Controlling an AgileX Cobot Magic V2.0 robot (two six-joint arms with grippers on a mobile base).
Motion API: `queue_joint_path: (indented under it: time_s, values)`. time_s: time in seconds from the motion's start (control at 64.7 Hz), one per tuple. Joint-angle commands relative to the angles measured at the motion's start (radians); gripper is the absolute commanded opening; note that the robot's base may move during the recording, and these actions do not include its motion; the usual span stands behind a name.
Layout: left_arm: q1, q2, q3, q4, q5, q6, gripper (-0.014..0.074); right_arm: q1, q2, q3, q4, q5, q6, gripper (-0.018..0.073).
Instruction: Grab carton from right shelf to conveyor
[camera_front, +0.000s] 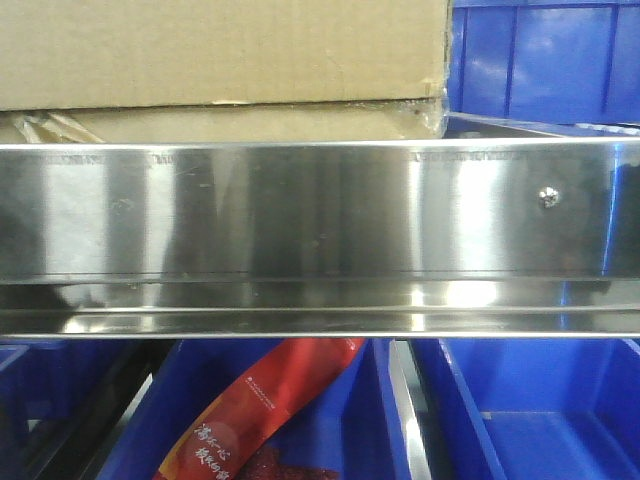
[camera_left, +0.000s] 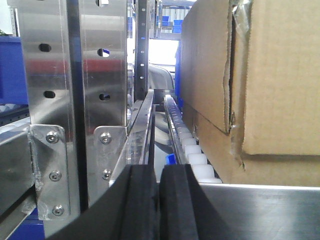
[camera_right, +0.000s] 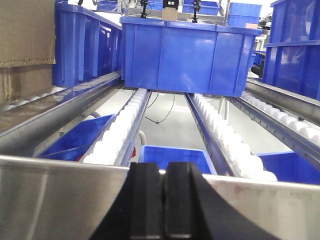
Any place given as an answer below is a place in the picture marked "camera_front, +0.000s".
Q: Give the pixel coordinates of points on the brown cardboard carton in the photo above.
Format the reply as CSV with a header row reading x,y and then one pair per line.
x,y
188,71

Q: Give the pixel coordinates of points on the stainless steel shelf rail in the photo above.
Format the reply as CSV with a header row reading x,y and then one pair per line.
x,y
436,238

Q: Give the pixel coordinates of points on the blue bin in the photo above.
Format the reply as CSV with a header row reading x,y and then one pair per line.
x,y
535,408
556,62
363,426
61,399

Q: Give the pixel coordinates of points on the shelf rail screw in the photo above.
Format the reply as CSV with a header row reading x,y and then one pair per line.
x,y
548,197

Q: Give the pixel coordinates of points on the blue bin lower middle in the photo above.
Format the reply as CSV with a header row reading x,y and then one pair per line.
x,y
363,426

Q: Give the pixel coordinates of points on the blue bin upper right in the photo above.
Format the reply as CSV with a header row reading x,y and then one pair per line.
x,y
556,62

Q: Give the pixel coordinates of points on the red snack bag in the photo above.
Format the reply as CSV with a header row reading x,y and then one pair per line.
x,y
221,440

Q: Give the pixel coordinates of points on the blue bin lower left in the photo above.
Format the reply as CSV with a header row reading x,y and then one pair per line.
x,y
61,399

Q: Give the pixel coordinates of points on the blue bin lower right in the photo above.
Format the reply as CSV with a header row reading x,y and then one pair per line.
x,y
535,408

